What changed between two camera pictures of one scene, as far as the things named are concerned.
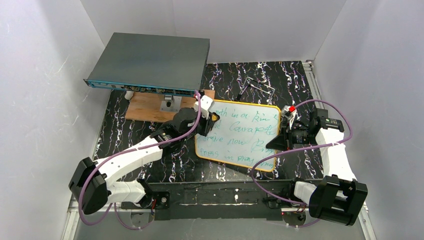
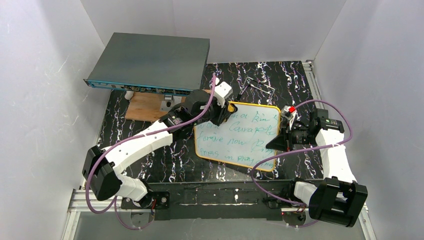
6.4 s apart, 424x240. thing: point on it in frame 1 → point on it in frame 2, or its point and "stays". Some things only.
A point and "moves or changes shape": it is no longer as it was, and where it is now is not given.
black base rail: [225, 201] stays
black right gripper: [287, 136] stays
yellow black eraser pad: [215, 117] moves or changes shape
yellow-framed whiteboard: [240, 135] stays
